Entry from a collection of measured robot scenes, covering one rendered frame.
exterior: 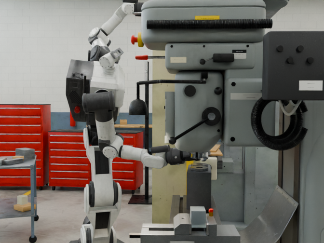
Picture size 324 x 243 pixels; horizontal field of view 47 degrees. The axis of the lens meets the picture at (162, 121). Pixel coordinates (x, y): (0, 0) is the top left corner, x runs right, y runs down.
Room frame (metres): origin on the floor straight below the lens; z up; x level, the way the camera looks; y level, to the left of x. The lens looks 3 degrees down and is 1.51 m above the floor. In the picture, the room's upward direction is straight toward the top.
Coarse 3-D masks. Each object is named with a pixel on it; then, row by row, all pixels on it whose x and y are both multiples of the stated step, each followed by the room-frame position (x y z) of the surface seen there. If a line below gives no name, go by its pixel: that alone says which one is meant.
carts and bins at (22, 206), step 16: (0, 160) 3.93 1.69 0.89; (16, 160) 4.05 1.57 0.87; (32, 160) 4.30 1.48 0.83; (32, 176) 3.94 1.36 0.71; (32, 192) 3.94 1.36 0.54; (0, 208) 4.15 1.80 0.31; (16, 208) 4.08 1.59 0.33; (32, 208) 3.94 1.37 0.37; (32, 224) 3.94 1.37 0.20; (32, 240) 3.94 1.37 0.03
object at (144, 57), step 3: (147, 54) 1.64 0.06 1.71; (135, 57) 1.64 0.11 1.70; (138, 57) 1.64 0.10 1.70; (141, 57) 1.64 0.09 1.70; (144, 57) 1.64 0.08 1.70; (147, 57) 1.64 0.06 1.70; (150, 57) 1.64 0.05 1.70; (153, 57) 1.64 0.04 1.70; (156, 57) 1.64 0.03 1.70; (159, 57) 1.64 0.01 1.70; (162, 57) 1.64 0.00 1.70
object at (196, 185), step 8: (192, 168) 1.85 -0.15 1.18; (200, 168) 1.84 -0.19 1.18; (208, 168) 1.92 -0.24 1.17; (192, 176) 1.82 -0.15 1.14; (200, 176) 1.82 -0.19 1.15; (208, 176) 1.81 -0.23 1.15; (192, 184) 1.82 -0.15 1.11; (200, 184) 1.82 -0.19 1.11; (208, 184) 1.81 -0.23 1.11; (192, 192) 1.82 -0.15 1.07; (200, 192) 1.82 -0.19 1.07; (208, 192) 1.81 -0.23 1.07; (192, 200) 1.82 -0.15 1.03; (200, 200) 1.82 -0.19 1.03; (208, 200) 1.81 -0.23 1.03; (208, 208) 1.81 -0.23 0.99
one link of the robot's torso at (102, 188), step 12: (84, 132) 2.17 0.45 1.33; (84, 144) 2.17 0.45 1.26; (96, 156) 2.13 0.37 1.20; (96, 168) 2.11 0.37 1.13; (108, 168) 2.13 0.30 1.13; (96, 180) 2.04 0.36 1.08; (108, 180) 2.06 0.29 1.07; (96, 192) 2.01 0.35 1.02; (108, 192) 2.02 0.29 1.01; (96, 204) 2.02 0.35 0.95; (108, 204) 2.04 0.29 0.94
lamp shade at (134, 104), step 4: (136, 100) 1.45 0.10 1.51; (140, 100) 1.45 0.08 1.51; (132, 104) 1.44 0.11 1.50; (136, 104) 1.44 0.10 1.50; (140, 104) 1.44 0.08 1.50; (144, 104) 1.45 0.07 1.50; (132, 108) 1.44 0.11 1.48; (136, 108) 1.43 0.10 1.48; (140, 108) 1.43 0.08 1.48; (144, 108) 1.44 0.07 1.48; (132, 112) 1.44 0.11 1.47; (136, 112) 1.43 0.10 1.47; (140, 112) 1.43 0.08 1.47; (144, 112) 1.44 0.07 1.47
